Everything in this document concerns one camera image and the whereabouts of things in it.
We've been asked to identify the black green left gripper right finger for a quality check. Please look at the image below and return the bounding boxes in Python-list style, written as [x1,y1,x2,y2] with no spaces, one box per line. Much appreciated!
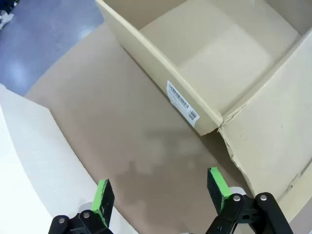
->
[206,166,293,234]

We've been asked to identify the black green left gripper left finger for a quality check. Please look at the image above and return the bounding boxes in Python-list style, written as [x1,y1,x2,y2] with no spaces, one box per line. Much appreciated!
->
[48,178,115,234]

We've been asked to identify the tan cardboard shoe box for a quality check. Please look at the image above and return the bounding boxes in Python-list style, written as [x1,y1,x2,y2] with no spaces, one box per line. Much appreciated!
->
[95,0,312,217]

